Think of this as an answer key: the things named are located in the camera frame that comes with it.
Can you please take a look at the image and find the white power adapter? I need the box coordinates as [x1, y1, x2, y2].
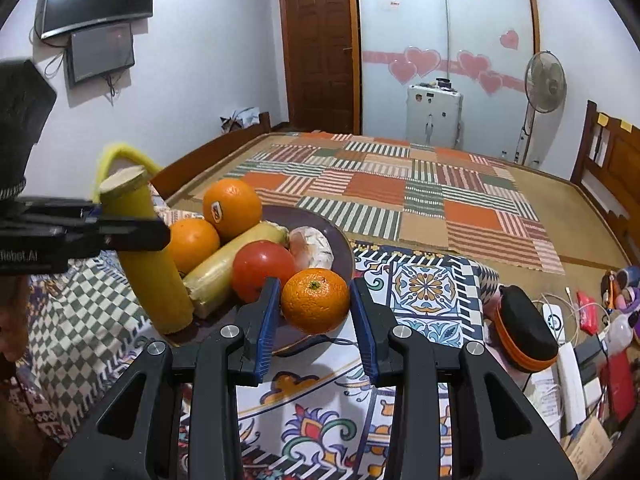
[542, 302, 569, 346]

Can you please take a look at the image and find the small wall-mounted monitor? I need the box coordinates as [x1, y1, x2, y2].
[66, 21, 136, 87]

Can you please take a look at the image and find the black and orange case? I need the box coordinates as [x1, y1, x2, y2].
[492, 284, 560, 374]

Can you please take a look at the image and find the purple plate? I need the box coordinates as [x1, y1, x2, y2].
[150, 203, 355, 359]

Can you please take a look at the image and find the small mandarin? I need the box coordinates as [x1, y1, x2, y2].
[280, 268, 351, 335]

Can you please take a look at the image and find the large orange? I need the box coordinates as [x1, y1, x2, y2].
[167, 217, 222, 276]
[202, 178, 264, 242]

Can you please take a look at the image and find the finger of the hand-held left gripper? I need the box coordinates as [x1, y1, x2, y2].
[62, 216, 172, 254]
[14, 198, 104, 221]

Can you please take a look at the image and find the yellow foam tube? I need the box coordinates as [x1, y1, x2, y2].
[89, 142, 164, 206]

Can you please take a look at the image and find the peeled pomelo segment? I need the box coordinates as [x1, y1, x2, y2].
[287, 226, 335, 274]

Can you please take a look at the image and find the striped patchwork blanket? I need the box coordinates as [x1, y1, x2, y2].
[219, 132, 567, 277]

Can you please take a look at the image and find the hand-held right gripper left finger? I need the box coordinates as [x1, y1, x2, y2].
[50, 276, 283, 480]

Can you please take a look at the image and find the red tomato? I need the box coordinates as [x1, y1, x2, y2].
[231, 240, 297, 304]

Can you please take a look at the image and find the short sugarcane piece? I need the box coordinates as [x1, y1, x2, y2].
[98, 166, 195, 335]

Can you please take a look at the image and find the wooden bed headboard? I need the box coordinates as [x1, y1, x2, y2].
[569, 99, 640, 267]

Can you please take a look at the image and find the white plastic bottle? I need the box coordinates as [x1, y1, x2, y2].
[602, 312, 637, 352]

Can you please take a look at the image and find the red booklet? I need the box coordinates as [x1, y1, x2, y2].
[599, 349, 639, 427]

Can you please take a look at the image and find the long sugarcane piece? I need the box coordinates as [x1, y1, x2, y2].
[180, 220, 290, 319]

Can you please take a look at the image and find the tan straw bed mat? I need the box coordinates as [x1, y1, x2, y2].
[164, 129, 632, 282]

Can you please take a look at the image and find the plush doll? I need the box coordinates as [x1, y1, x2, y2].
[604, 264, 640, 312]

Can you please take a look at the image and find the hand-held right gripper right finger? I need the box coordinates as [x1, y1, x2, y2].
[349, 276, 572, 480]

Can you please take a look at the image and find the person's left forearm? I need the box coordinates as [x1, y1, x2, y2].
[0, 275, 32, 367]

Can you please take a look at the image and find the brown wooden door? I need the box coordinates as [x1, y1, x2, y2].
[277, 0, 362, 134]

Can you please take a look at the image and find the red packet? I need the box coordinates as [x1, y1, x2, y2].
[574, 289, 602, 337]

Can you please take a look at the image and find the bag on floor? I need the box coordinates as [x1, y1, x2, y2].
[219, 106, 261, 134]

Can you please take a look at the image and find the standing electric fan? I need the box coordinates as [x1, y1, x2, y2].
[514, 50, 568, 166]

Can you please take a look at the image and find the wooden bed footboard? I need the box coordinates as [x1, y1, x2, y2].
[149, 112, 274, 202]

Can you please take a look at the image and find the wardrobe with sliding glass doors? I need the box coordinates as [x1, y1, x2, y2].
[239, 0, 542, 167]

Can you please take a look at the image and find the patterned tile print cloth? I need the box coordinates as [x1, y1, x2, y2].
[15, 195, 507, 480]

